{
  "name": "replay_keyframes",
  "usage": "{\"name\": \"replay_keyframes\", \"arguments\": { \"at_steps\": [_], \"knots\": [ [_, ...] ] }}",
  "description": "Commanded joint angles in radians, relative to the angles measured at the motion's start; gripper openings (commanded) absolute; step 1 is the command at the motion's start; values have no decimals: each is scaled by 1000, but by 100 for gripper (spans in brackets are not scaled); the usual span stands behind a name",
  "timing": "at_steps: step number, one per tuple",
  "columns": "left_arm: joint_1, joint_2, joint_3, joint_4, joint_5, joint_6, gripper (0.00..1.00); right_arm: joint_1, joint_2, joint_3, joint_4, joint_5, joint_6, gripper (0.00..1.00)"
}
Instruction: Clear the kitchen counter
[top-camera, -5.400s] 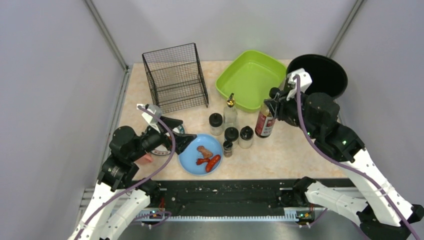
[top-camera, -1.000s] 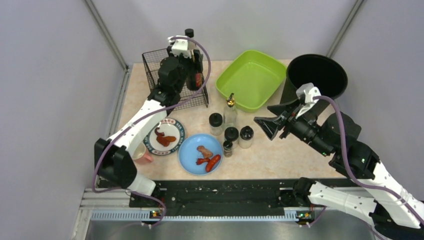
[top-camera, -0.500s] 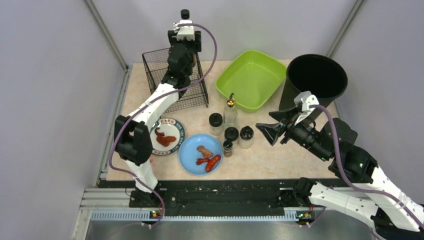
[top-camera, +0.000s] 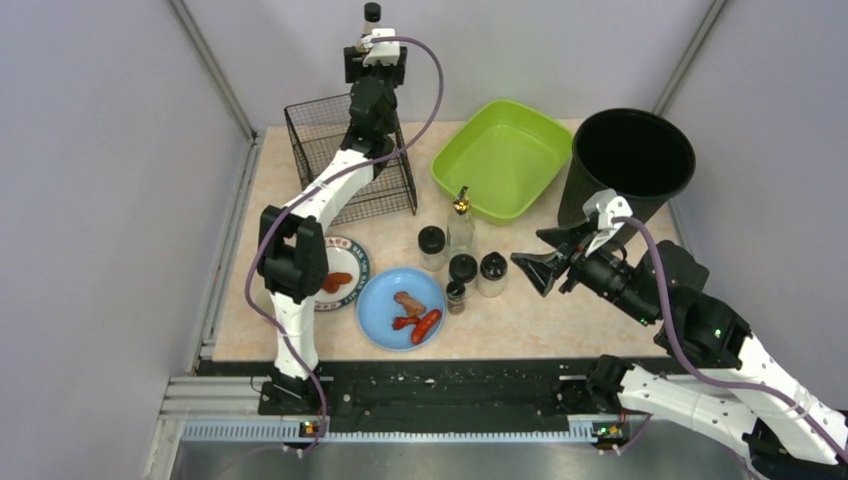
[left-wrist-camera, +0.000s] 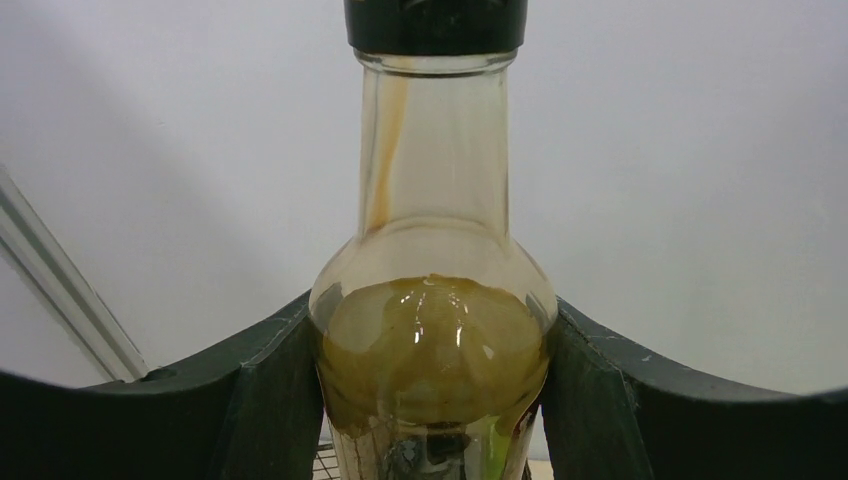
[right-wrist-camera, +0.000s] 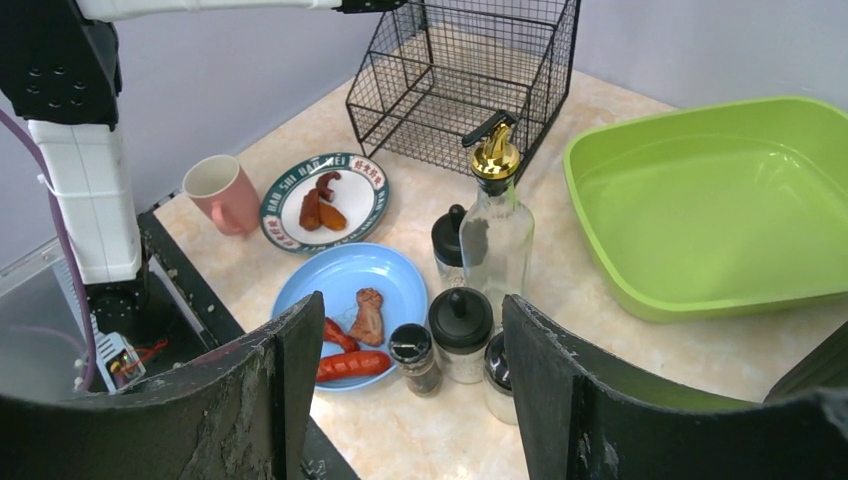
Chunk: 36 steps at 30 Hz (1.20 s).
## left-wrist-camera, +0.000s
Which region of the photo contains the black wire rack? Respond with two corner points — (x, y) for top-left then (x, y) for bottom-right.
(312, 443), (554, 480)

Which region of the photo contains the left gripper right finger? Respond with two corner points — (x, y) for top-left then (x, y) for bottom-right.
(541, 302), (847, 479)

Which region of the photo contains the brown sauce bottle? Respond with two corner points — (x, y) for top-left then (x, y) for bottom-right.
(309, 1), (557, 479)

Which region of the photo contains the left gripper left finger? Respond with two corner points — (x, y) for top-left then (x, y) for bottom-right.
(1, 296), (323, 479)

